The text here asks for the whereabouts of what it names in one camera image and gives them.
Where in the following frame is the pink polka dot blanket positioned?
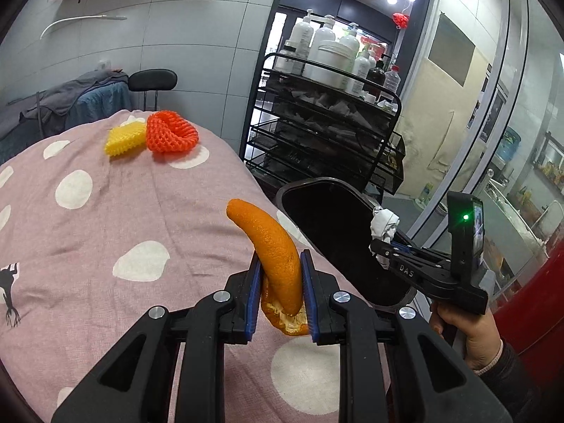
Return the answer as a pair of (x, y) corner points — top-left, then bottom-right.
(0, 109), (393, 423)

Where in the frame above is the row of white toiletry bottles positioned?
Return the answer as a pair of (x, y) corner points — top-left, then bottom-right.
(275, 9), (380, 95)

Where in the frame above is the red foam fruit net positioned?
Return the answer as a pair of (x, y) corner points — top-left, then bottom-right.
(145, 111), (199, 154)

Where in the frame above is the clear bottle with red cap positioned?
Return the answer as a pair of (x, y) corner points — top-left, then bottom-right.
(383, 65), (402, 96)

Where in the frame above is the orange peel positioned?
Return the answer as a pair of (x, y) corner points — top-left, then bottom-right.
(226, 198), (309, 336)

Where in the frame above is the blue water jug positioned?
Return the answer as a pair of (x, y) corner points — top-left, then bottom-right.
(496, 127), (522, 164)

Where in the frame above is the brown pump bottle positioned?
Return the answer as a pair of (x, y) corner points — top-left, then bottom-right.
(365, 55), (385, 100)

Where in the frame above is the black wire rack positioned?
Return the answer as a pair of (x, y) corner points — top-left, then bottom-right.
(244, 52), (406, 195)

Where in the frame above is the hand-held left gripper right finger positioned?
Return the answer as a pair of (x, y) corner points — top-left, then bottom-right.
(300, 250), (514, 423)

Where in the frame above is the person's right forearm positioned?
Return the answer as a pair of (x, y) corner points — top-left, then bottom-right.
(473, 339), (544, 423)

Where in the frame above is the white curved rod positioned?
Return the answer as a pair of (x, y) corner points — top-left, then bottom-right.
(41, 14), (128, 40)

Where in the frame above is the black round stool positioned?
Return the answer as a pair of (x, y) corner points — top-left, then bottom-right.
(129, 69), (178, 111)

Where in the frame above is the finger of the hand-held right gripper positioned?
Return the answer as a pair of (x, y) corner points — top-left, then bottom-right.
(369, 239), (451, 266)
(376, 255), (442, 294)

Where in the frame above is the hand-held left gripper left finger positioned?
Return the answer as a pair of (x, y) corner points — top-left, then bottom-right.
(50, 253), (265, 423)

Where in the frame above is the yellow foam fruit net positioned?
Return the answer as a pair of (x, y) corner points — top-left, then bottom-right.
(105, 121), (148, 158)

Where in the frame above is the massage bed with blue cover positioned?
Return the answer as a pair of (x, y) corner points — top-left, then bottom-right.
(0, 83), (135, 164)

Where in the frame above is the dark brown trash bin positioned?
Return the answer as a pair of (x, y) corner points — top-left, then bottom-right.
(275, 177), (424, 313)

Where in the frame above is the person's right hand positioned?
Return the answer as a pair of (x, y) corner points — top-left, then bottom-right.
(429, 305), (504, 372)

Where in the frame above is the red round container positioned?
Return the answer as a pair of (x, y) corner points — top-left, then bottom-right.
(491, 247), (564, 371)

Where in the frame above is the pile of grey packets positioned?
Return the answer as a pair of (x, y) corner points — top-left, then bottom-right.
(273, 84), (393, 142)

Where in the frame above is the white paper wrapper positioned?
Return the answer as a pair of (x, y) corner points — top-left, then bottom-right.
(370, 206), (401, 241)

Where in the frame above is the grey blanket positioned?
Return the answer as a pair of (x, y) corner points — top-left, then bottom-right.
(9, 70), (130, 122)

